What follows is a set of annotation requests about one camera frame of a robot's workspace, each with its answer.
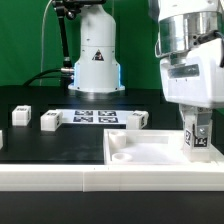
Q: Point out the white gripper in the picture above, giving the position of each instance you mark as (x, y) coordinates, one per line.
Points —
(199, 82)

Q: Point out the white square tabletop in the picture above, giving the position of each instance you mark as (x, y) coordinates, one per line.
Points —
(144, 147)

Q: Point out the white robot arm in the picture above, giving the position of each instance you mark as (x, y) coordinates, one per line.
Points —
(190, 47)

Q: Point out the white U-shaped fence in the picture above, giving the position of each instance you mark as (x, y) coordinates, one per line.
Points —
(200, 176)

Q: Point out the white sheet with markers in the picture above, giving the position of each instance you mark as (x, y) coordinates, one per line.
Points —
(78, 116)

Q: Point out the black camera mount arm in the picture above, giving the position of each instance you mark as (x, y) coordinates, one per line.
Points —
(69, 9)

